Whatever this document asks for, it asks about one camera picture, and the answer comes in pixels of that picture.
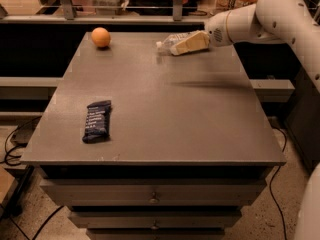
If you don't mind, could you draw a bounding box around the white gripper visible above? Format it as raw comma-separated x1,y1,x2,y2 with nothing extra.
170,11,233,56

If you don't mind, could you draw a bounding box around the clear plastic water bottle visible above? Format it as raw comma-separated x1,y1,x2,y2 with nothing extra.
156,32,190,55

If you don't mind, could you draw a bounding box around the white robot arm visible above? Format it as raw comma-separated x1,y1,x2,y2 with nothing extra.
204,0,320,240

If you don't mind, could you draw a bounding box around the dark blue rxbar wrapper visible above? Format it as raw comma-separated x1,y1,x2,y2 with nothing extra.
82,100,112,144

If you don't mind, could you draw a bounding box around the black bag behind railing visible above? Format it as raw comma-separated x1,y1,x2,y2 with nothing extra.
126,0,200,16

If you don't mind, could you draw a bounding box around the orange fruit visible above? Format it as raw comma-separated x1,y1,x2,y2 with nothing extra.
91,27,111,48

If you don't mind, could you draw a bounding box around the grey drawer cabinet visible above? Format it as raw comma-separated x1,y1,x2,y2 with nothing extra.
22,33,285,240

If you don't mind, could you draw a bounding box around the round top drawer knob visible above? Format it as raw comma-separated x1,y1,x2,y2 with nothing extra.
149,192,159,204

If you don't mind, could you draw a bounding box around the round drawer knob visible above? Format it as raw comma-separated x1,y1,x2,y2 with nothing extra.
150,220,159,230
149,192,159,204

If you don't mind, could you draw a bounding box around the black floor cable right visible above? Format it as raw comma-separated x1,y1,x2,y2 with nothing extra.
268,127,288,240

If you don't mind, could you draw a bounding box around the metal railing frame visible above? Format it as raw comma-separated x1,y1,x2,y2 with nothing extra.
0,0,320,27

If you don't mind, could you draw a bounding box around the black floor cables left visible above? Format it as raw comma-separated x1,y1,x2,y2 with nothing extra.
0,116,42,167

